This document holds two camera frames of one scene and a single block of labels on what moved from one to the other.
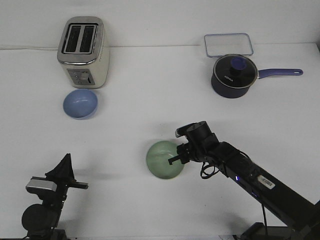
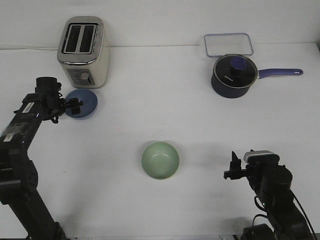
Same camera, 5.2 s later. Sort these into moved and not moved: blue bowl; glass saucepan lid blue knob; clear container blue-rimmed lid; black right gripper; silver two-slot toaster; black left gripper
Moved: black right gripper; black left gripper
Not moved: blue bowl; clear container blue-rimmed lid; silver two-slot toaster; glass saucepan lid blue knob
